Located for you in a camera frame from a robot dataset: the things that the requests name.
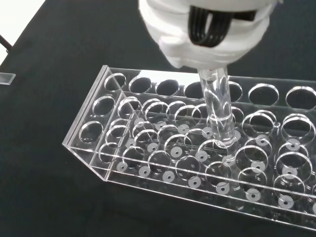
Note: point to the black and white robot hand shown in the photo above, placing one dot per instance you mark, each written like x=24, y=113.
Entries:
x=172, y=29

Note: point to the clear acrylic test tube rack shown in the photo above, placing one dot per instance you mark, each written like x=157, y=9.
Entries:
x=153, y=74

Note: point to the black tripod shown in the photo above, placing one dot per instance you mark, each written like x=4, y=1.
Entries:
x=5, y=44

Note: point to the clear cloth clip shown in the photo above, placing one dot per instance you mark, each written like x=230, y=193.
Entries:
x=7, y=79

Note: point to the black bench cloth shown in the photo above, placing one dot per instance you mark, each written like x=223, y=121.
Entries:
x=37, y=185

